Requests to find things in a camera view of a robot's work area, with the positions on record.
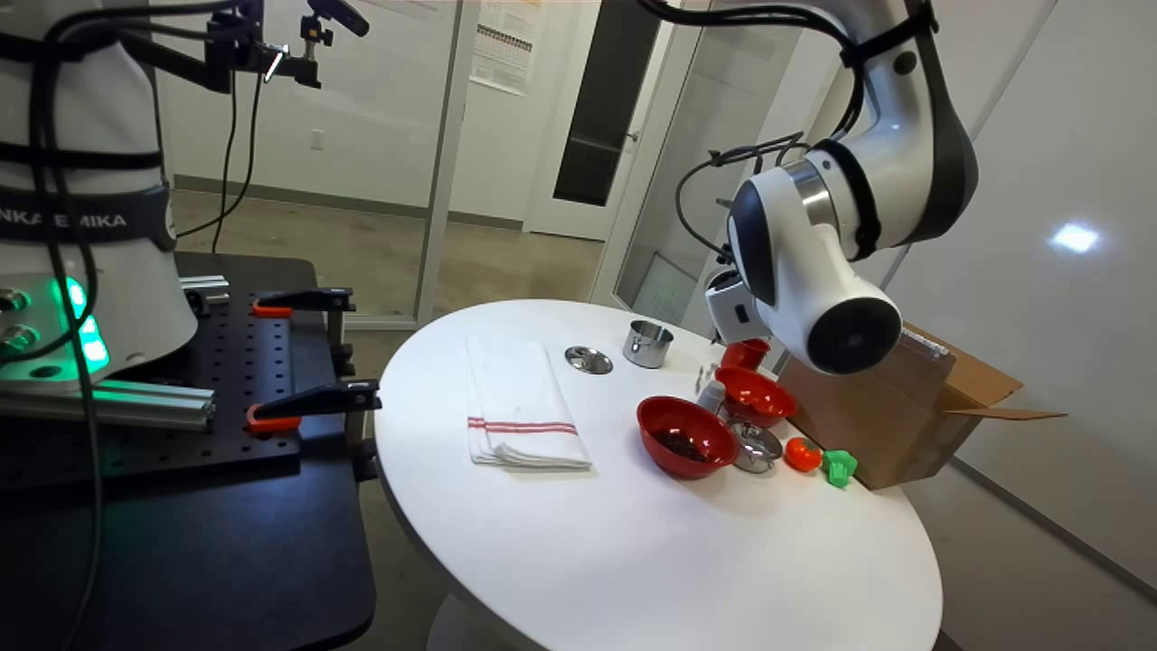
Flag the large red bowl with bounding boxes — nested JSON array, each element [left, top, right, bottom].
[[633, 390, 746, 484]]

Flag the small red bowl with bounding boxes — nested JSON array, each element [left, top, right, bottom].
[[714, 364, 800, 431]]

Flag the small steel bowl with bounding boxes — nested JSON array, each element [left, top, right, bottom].
[[732, 425, 787, 477]]

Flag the flat steel dish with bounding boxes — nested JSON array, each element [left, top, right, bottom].
[[561, 344, 618, 381]]

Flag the steel cup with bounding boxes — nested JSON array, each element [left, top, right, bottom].
[[618, 316, 681, 374]]

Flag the white towel red stripes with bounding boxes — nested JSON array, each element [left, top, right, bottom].
[[462, 321, 597, 474]]

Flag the red plastic cup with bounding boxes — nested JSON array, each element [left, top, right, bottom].
[[715, 335, 773, 376]]

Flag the white door glass panel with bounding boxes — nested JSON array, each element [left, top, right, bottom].
[[522, 0, 682, 246]]

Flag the orange toy item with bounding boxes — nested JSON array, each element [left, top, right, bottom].
[[780, 433, 828, 477]]

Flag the white paper notice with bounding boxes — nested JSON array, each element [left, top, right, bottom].
[[467, 17, 542, 97]]

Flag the green toy item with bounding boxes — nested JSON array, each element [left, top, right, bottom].
[[820, 446, 864, 493]]

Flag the brown cardboard box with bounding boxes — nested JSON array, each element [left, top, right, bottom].
[[773, 321, 1070, 495]]

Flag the black perforated work table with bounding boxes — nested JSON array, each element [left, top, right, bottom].
[[0, 250, 380, 651]]

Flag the silver aluminium bar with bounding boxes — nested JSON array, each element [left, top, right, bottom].
[[0, 376, 226, 439]]

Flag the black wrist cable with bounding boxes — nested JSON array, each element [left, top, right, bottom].
[[668, 126, 810, 262]]

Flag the white glass partition frame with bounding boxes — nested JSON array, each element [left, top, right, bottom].
[[412, 0, 488, 327]]

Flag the black clamp orange handle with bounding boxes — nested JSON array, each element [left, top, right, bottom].
[[246, 282, 360, 333], [244, 376, 382, 442]]

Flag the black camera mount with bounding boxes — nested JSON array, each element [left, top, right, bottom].
[[199, 0, 375, 92]]

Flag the white robot base with straps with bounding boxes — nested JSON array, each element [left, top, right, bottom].
[[0, 0, 201, 381]]

